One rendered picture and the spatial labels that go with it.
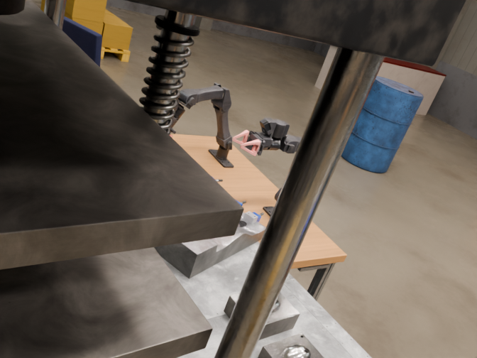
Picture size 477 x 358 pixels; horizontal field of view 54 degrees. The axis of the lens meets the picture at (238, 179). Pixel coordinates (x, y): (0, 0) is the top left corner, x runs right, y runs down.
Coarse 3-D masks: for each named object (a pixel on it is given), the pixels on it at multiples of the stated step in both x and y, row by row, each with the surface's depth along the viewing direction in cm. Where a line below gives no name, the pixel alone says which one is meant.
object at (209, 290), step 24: (168, 264) 171; (216, 264) 180; (240, 264) 185; (192, 288) 164; (216, 288) 168; (240, 288) 172; (288, 288) 181; (216, 312) 157; (312, 312) 173; (216, 336) 148; (288, 336) 158; (312, 336) 161; (336, 336) 165
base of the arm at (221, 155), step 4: (220, 148) 265; (224, 148) 264; (212, 152) 272; (216, 152) 274; (220, 152) 265; (224, 152) 265; (228, 152) 266; (216, 156) 267; (220, 156) 266; (224, 156) 266; (216, 160) 267; (220, 160) 266; (224, 160) 268; (228, 160) 269; (224, 164) 262; (228, 164) 264; (232, 164) 266
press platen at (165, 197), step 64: (0, 64) 88; (64, 64) 100; (0, 128) 67; (64, 128) 73; (128, 128) 81; (0, 192) 54; (64, 192) 58; (128, 192) 62; (192, 192) 68; (0, 256) 49; (64, 256) 54
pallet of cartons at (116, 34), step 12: (72, 0) 594; (84, 0) 596; (96, 0) 604; (72, 12) 595; (84, 12) 604; (96, 12) 612; (108, 12) 696; (84, 24) 612; (96, 24) 620; (108, 24) 631; (120, 24) 650; (108, 36) 640; (120, 36) 650; (108, 48) 653; (120, 48) 659
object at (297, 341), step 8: (296, 336) 150; (304, 336) 151; (272, 344) 144; (280, 344) 145; (288, 344) 146; (296, 344) 147; (304, 344) 148; (264, 352) 141; (272, 352) 140; (280, 352) 142; (288, 352) 145; (296, 352) 146; (304, 352) 146; (312, 352) 146
